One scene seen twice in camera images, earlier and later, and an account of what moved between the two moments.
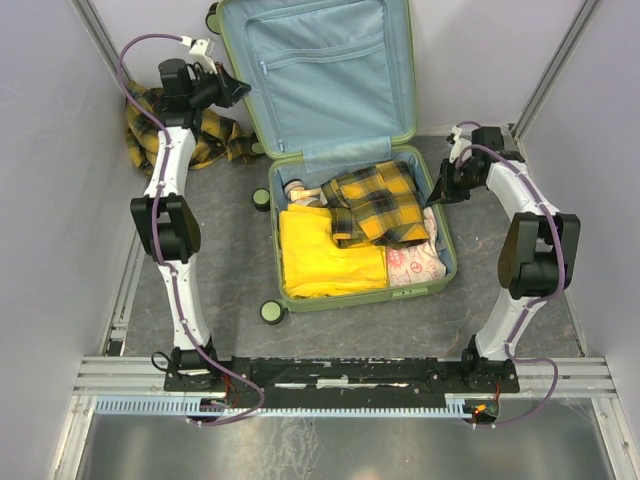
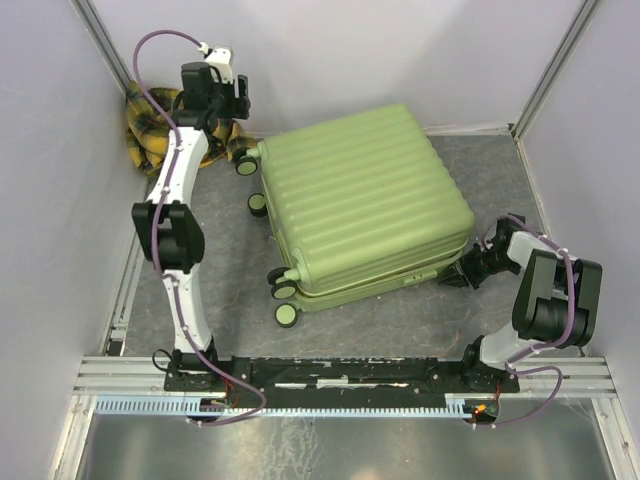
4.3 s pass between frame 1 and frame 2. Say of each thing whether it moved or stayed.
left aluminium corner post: stayed
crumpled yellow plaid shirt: stayed
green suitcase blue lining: moved
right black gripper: moved
